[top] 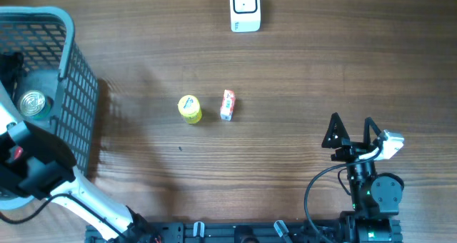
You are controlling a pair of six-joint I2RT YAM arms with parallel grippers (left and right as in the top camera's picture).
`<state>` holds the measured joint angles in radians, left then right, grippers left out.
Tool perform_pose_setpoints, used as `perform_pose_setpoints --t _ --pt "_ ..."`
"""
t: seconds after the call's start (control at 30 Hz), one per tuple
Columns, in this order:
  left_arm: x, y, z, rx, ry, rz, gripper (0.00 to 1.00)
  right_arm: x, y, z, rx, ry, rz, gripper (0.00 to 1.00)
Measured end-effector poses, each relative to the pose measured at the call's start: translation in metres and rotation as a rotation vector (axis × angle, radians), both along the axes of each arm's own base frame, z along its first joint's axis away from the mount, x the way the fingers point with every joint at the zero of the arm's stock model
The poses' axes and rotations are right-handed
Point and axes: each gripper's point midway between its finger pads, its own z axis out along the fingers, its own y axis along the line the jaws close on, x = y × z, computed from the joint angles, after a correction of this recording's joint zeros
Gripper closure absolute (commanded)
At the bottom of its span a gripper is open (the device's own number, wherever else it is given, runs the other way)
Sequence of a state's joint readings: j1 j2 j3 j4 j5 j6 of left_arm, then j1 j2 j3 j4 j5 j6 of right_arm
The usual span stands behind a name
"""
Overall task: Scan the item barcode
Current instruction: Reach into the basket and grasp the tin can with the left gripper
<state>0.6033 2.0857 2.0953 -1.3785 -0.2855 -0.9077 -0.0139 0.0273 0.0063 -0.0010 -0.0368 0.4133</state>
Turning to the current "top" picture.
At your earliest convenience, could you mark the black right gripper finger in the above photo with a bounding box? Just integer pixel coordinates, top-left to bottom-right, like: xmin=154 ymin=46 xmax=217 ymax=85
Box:
xmin=363 ymin=117 xmax=381 ymax=144
xmin=321 ymin=112 xmax=350 ymax=149

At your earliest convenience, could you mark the red white small carton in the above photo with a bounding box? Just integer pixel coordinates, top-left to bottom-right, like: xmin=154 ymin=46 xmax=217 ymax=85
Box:
xmin=220 ymin=89 xmax=236 ymax=121

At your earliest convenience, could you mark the yellow lidded jar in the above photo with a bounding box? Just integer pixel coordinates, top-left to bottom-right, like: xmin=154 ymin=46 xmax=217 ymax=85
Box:
xmin=177 ymin=95 xmax=202 ymax=124

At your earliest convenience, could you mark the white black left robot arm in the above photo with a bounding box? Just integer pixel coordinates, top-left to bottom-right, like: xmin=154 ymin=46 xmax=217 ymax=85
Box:
xmin=1 ymin=52 xmax=161 ymax=242

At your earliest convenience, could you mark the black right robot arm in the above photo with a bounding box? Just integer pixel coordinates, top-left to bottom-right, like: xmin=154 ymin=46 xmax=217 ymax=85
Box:
xmin=321 ymin=113 xmax=405 ymax=242

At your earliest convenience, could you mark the white barcode scanner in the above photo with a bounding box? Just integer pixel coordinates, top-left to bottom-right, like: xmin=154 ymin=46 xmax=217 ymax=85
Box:
xmin=229 ymin=0 xmax=261 ymax=33

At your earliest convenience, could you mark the grey plastic basket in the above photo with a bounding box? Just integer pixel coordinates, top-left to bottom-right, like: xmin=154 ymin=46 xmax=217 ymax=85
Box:
xmin=1 ymin=6 xmax=99 ymax=210

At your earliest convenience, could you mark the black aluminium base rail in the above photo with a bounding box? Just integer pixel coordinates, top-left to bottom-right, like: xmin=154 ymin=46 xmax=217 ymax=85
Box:
xmin=84 ymin=219 xmax=403 ymax=243

